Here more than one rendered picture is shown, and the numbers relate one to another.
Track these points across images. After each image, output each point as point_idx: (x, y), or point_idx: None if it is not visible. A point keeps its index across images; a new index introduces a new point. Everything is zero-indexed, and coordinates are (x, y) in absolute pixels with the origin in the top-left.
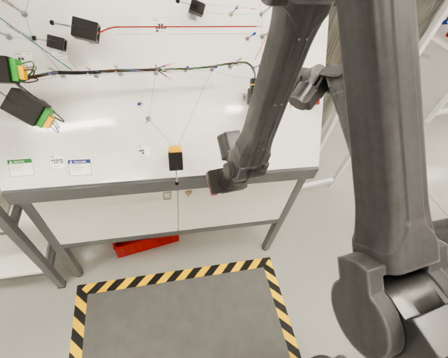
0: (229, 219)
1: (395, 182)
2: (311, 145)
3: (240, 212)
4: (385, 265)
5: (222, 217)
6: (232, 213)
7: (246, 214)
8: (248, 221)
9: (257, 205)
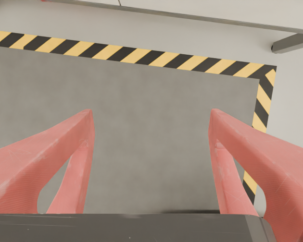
0: (227, 13)
1: None
2: None
3: (256, 9)
4: None
5: (215, 7)
6: (239, 6)
7: (270, 14)
8: (267, 23)
9: None
